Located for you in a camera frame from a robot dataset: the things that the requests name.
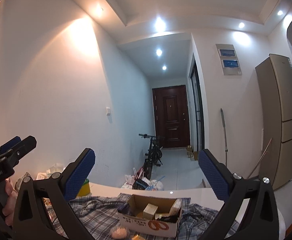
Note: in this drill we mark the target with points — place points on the blue plaid cloth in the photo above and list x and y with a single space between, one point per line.
98 212

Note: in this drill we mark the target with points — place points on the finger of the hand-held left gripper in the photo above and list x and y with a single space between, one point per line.
9 145
23 148

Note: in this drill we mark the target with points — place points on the dark red entrance door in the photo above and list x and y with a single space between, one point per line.
171 117

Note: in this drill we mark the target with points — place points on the grey electrical panel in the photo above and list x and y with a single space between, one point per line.
229 60

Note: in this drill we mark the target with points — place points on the wooden stick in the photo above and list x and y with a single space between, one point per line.
261 155

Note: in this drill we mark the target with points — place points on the white light switch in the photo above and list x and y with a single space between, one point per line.
108 111

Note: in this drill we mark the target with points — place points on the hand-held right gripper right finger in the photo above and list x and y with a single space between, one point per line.
213 175

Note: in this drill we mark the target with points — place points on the white tissue box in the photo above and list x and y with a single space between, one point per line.
54 170

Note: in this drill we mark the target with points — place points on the beige small box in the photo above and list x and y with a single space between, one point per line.
150 210

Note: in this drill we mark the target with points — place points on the person's left hand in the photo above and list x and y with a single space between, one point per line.
11 205

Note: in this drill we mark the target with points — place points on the black framed sliding door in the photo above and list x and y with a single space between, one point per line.
197 110

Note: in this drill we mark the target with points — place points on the yellow-brown small box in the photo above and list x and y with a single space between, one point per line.
138 237

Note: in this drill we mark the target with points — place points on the beige refrigerator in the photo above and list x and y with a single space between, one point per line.
278 120

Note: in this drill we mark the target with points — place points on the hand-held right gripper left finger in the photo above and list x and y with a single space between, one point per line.
79 175

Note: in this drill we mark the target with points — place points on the white printed cardboard box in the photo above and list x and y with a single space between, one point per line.
146 226

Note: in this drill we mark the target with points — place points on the crumpled white plastic bag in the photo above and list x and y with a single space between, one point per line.
20 178

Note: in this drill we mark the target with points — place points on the black bicycle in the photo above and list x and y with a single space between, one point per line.
152 152

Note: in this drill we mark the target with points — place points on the black pouch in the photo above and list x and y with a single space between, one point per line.
168 219

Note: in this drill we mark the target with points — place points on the small brown cardboard box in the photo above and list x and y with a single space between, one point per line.
191 152

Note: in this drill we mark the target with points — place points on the dark purple packet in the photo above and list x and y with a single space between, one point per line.
124 208

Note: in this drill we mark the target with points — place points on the black plastic bag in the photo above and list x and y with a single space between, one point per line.
139 184

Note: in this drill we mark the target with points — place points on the bagged round bread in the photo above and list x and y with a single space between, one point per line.
119 233

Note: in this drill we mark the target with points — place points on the yellow bucket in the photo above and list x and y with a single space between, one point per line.
84 188

